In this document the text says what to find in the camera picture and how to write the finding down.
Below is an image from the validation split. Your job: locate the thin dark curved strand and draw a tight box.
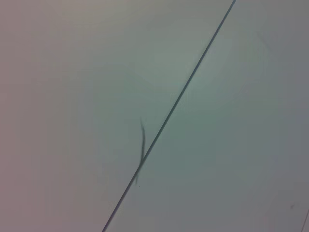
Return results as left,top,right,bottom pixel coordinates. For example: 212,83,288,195
135,117,146,185

